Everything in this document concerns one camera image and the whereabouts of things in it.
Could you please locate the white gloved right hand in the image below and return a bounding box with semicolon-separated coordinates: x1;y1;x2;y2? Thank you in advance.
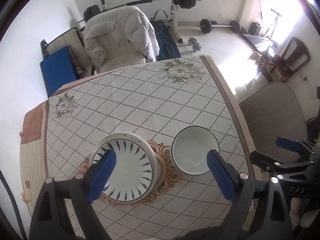
290;198;319;230

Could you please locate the blue leaf pattern plate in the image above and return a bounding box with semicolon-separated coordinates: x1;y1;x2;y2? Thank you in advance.
93;138;154;202

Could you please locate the wooden chair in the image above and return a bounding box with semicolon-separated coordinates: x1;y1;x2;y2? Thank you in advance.
257;37;311;83

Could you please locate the barbell on rack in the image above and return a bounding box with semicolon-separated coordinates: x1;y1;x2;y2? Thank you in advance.
79;0;201;23

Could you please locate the blue exercise bench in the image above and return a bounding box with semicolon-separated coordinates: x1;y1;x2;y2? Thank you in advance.
151;21;181;61

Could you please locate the barbell on floor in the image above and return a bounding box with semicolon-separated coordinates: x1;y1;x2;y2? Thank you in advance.
200;19;242;34

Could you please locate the white bowl dark rim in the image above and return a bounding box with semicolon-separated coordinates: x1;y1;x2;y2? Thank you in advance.
170;126;220;176

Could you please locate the chrome dumbbell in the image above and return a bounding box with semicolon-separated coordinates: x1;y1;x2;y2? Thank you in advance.
188;37;202;51

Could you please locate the white down jacket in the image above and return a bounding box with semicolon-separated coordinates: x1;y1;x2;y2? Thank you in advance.
82;6;159;73

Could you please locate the white floral plate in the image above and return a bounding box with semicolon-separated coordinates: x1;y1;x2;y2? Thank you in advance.
89;131;160;199

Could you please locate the blue folded mat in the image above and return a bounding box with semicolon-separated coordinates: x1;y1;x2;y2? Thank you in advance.
40;46;77;97

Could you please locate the patterned tablecloth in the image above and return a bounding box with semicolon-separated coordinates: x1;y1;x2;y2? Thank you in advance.
20;56;254;239

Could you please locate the grey office chair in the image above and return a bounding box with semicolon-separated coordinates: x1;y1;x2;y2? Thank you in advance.
239;82;308;164

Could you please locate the beige armchair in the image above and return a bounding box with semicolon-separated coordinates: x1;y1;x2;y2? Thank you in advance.
97;34;146;74

